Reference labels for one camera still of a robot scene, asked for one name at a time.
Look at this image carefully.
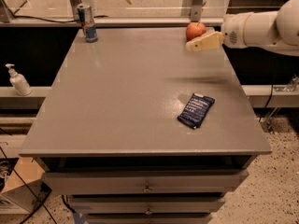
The cardboard box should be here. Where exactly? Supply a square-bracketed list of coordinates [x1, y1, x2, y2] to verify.
[0, 158, 50, 214]

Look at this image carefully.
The redbull can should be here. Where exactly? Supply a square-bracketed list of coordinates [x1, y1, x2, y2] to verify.
[77, 3, 98, 43]

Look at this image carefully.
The red apple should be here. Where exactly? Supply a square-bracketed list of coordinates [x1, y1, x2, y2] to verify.
[185, 22, 206, 41]

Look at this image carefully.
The dark blue snack packet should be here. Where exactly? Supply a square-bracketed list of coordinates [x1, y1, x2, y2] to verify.
[178, 93, 215, 129]

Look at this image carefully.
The black cable behind glass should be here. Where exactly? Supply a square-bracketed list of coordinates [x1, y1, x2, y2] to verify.
[8, 0, 109, 24]

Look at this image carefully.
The top grey drawer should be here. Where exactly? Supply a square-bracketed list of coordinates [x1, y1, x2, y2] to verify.
[43, 170, 249, 195]

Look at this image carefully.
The middle grey drawer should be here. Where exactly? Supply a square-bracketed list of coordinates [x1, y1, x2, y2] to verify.
[69, 196, 225, 215]

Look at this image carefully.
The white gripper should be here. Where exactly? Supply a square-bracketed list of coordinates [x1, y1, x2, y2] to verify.
[186, 13, 249, 52]

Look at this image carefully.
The white pump bottle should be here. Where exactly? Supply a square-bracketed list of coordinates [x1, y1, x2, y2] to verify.
[6, 63, 32, 96]

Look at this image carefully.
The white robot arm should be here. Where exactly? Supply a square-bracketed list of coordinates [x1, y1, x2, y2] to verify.
[186, 0, 299, 56]

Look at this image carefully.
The grey drawer cabinet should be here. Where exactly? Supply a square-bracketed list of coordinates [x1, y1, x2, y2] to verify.
[19, 26, 273, 224]

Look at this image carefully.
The grey drawer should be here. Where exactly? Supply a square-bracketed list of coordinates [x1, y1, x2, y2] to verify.
[85, 214, 212, 224]
[43, 170, 249, 195]
[69, 196, 225, 215]

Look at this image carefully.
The bottom grey drawer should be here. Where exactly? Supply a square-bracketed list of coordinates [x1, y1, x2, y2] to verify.
[85, 214, 212, 224]

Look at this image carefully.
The black floor cable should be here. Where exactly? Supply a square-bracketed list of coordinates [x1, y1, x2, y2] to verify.
[0, 126, 59, 224]

